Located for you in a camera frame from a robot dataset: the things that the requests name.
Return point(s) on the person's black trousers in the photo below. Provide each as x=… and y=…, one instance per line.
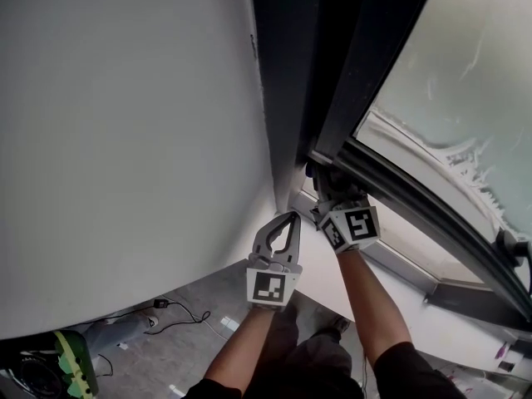
x=311, y=364

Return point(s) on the small black container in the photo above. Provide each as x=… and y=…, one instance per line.
x=506, y=365

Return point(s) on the person's black shirt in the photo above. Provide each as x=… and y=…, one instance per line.
x=415, y=376

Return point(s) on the person's dark shoe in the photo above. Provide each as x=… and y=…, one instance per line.
x=341, y=324

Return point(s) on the black green helmet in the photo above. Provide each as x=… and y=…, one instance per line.
x=70, y=364

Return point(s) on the person's left forearm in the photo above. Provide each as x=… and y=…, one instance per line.
x=241, y=347

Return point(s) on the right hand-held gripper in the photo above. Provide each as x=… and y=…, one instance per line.
x=357, y=227

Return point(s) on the small purple item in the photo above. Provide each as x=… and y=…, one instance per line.
x=500, y=350

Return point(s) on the black window frame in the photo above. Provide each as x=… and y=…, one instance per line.
x=332, y=56

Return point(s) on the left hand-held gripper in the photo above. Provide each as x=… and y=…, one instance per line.
x=270, y=287

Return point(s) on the person's right forearm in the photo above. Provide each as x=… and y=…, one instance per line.
x=374, y=306

